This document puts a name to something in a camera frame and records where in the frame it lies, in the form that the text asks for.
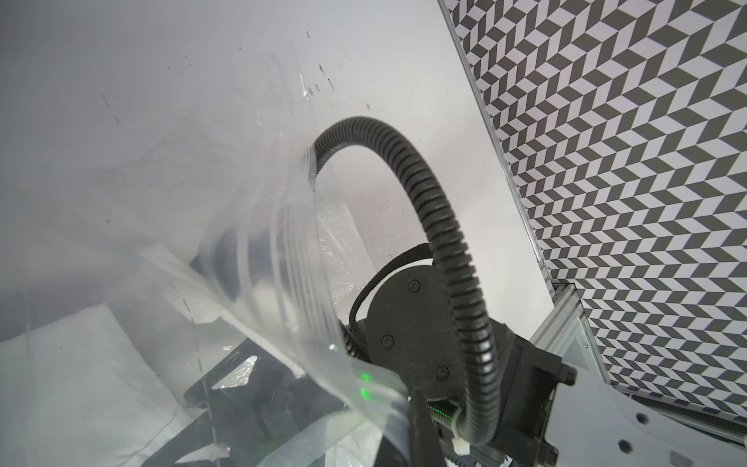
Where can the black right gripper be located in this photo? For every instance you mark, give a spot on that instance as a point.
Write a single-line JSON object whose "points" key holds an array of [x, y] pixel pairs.
{"points": [[408, 330]]}

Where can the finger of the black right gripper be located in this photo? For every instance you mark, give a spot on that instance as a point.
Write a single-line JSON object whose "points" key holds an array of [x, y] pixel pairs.
{"points": [[251, 405]]}

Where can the clear plastic vacuum bag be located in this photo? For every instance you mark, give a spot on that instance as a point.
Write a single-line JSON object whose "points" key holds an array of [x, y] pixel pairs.
{"points": [[186, 205]]}

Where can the white shirt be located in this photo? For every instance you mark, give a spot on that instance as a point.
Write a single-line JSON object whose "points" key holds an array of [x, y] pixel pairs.
{"points": [[76, 392]]}

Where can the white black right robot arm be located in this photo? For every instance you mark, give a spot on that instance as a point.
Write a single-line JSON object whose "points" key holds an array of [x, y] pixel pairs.
{"points": [[552, 413]]}

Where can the aluminium frame right floor rail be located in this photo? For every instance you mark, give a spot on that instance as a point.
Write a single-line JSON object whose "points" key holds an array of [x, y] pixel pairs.
{"points": [[623, 124]]}

